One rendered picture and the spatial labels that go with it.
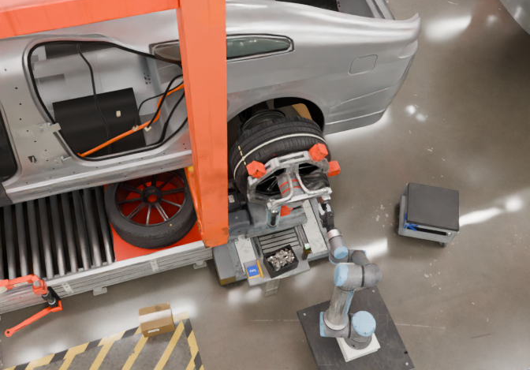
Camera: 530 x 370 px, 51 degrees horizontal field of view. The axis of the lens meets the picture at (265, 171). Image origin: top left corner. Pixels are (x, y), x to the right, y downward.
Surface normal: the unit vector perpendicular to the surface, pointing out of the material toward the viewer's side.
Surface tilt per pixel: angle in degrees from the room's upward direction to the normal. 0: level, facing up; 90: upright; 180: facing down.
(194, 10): 90
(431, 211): 0
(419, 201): 0
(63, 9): 90
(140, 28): 37
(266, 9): 24
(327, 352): 0
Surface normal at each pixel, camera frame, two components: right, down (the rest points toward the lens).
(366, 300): 0.05, -0.51
